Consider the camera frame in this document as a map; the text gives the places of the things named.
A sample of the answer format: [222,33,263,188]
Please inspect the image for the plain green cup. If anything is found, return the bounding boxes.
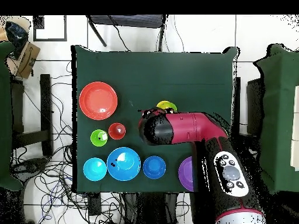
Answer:
[156,100,178,113]

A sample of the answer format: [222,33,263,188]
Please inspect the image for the large blue bowl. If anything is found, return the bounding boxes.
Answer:
[106,146,141,182]

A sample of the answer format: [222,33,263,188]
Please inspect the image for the dark green table cloth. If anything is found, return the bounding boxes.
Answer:
[71,44,240,194]

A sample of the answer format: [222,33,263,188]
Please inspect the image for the plain orange cup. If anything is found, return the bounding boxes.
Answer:
[108,122,127,141]

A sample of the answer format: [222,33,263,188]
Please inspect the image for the dark blue small bowl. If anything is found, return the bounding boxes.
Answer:
[142,155,167,180]

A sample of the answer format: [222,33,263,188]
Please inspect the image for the wide orange bowl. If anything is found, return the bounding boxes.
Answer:
[78,81,119,121]

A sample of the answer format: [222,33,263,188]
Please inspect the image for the ribbed green cup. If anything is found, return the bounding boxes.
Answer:
[90,129,109,148]

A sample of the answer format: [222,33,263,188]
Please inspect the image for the purple bowl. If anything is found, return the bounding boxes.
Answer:
[178,156,195,193]

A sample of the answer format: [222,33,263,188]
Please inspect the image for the light blue small bowl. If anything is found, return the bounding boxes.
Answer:
[82,157,107,182]

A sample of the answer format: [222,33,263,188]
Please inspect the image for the dark folding chair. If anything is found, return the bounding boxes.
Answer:
[85,14,169,53]

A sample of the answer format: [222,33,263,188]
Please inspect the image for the black power strip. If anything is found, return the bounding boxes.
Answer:
[88,193,102,216]

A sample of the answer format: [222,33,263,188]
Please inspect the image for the green cloth side table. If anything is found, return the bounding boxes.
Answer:
[253,43,299,194]
[0,41,24,192]

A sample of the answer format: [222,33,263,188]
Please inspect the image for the brown cardboard box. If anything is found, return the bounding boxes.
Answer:
[5,41,41,79]

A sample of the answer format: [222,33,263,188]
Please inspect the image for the black bag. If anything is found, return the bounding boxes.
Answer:
[5,20,29,59]

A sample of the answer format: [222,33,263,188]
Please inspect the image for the tangled black floor cables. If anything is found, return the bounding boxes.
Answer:
[10,60,124,224]

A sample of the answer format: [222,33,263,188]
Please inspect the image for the black stand frame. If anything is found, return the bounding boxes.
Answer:
[10,73,54,157]
[246,78,266,136]

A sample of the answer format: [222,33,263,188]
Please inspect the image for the black square frame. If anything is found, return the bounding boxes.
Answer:
[33,15,68,42]

